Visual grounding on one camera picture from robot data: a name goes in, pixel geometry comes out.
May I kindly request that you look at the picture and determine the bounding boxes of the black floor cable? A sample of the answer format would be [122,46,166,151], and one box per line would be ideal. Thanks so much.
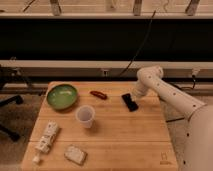
[165,116,185,124]

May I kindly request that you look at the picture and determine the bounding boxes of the black office chair base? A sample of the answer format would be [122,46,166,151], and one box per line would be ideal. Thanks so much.
[0,65,24,142]

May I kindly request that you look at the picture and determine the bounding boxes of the white toothpaste tube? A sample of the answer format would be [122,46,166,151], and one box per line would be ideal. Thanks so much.
[33,122,60,164]

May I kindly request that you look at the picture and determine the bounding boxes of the red pocket knife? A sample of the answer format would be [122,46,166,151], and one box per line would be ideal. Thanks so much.
[90,91,107,100]

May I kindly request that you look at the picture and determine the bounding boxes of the green bowl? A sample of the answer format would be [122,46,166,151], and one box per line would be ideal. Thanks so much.
[46,84,78,110]

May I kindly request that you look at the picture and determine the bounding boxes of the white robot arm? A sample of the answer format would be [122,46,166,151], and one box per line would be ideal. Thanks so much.
[131,66,213,171]

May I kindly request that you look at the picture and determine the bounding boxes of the black hanging cable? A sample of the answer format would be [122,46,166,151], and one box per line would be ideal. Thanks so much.
[117,9,157,78]

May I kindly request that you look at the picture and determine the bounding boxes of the white wrapped sponge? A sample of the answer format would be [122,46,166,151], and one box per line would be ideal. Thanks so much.
[64,145,87,165]

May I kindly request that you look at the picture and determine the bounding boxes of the clear plastic cup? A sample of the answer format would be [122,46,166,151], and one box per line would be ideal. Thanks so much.
[75,105,95,128]

